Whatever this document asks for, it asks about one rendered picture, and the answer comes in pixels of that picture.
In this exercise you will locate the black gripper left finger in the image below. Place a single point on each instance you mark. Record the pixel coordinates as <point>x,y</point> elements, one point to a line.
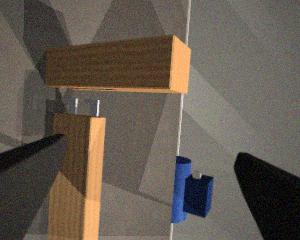
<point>27,173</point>

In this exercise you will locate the brown wooden block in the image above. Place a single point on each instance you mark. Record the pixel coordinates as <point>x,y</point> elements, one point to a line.
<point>158,64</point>

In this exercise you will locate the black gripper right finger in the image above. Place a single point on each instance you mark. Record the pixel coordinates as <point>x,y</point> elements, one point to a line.
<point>272,195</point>

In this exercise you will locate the light brown wooden board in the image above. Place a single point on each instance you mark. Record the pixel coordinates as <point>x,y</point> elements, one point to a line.
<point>75,195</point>

